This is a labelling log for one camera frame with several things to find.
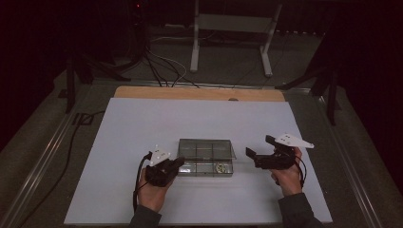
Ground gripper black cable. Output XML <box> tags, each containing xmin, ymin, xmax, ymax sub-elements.
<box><xmin>294</xmin><ymin>155</ymin><xmax>308</xmax><ymax>188</ymax></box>
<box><xmin>132</xmin><ymin>151</ymin><xmax>154</xmax><ymax>213</ymax></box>

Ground person's right hand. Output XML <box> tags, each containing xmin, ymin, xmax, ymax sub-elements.
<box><xmin>269</xmin><ymin>147</ymin><xmax>302</xmax><ymax>198</ymax></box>

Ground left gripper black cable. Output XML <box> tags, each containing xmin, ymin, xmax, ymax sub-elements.
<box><xmin>132</xmin><ymin>151</ymin><xmax>154</xmax><ymax>213</ymax></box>

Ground black floor cables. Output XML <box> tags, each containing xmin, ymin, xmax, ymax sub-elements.
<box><xmin>144</xmin><ymin>47</ymin><xmax>201</xmax><ymax>88</ymax></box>

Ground black tripod stand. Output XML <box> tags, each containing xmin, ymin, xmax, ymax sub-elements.
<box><xmin>275</xmin><ymin>31</ymin><xmax>342</xmax><ymax>126</ymax></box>
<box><xmin>65</xmin><ymin>56</ymin><xmax>131</xmax><ymax>114</ymax></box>

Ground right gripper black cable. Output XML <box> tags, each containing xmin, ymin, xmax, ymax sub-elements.
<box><xmin>294</xmin><ymin>155</ymin><xmax>308</xmax><ymax>188</ymax></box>

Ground clear plastic compartment box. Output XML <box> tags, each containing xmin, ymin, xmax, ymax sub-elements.
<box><xmin>176</xmin><ymin>138</ymin><xmax>237</xmax><ymax>178</ymax></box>

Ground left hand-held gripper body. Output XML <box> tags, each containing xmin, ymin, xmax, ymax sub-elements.
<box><xmin>144</xmin><ymin>144</ymin><xmax>179</xmax><ymax>187</ymax></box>

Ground white metal stand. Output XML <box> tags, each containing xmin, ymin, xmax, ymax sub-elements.
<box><xmin>189</xmin><ymin>0</ymin><xmax>283</xmax><ymax>78</ymax></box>

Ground person's left hand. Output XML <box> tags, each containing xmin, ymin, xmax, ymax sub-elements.
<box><xmin>137</xmin><ymin>167</ymin><xmax>175</xmax><ymax>213</ymax></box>

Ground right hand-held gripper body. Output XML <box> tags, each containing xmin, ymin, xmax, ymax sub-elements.
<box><xmin>255</xmin><ymin>132</ymin><xmax>316</xmax><ymax>170</ymax></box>

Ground dark equipment with red light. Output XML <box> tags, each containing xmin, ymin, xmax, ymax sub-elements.
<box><xmin>126</xmin><ymin>0</ymin><xmax>149</xmax><ymax>61</ymax></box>

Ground white floor cable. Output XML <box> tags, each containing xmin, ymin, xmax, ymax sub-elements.
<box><xmin>146</xmin><ymin>50</ymin><xmax>188</xmax><ymax>87</ymax></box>

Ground long black cable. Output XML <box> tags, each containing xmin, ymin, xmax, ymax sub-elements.
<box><xmin>18</xmin><ymin>109</ymin><xmax>106</xmax><ymax>228</ymax></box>

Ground white table mat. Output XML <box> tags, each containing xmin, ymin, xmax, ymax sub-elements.
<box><xmin>63</xmin><ymin>97</ymin><xmax>334</xmax><ymax>226</ymax></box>

